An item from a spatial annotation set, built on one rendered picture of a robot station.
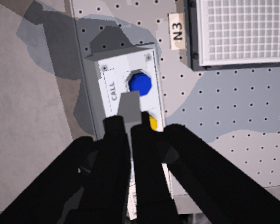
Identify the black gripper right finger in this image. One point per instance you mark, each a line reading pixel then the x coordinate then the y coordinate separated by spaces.
pixel 223 192

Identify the grey perforated base plate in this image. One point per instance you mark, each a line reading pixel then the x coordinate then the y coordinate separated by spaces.
pixel 236 112

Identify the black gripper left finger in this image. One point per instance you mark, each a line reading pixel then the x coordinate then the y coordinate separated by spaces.
pixel 57 189

